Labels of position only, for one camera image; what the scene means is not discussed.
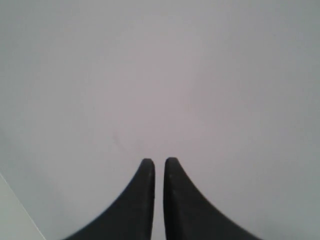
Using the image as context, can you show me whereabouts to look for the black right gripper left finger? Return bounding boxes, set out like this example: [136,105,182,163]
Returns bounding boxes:
[66,158,155,240]

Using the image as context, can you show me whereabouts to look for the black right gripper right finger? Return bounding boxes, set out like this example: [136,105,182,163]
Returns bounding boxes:
[163,157,258,240]

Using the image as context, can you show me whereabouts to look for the white plastic tray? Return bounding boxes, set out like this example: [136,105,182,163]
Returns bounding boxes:
[0,0,320,240]

